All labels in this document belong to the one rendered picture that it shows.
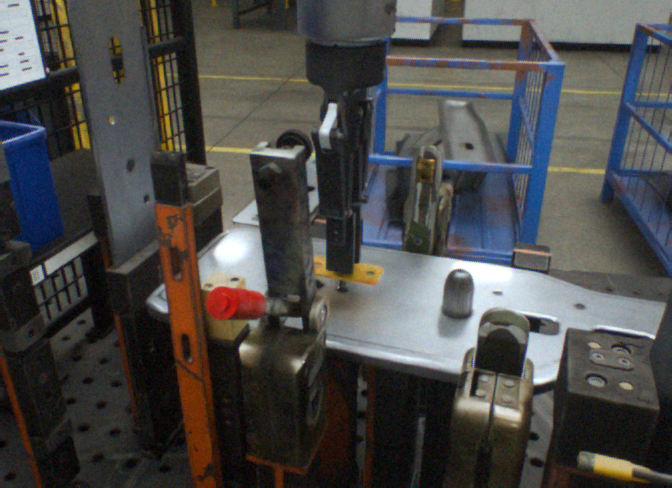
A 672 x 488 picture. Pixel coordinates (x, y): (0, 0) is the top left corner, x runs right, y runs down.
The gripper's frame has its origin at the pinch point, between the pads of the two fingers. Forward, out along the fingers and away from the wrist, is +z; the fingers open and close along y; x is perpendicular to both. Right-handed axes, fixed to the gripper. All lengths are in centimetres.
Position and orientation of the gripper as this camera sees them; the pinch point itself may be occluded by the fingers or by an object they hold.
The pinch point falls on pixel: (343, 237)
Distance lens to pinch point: 65.5
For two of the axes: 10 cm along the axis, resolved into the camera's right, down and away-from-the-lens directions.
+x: -9.5, -1.4, 2.8
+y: 3.2, -4.2, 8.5
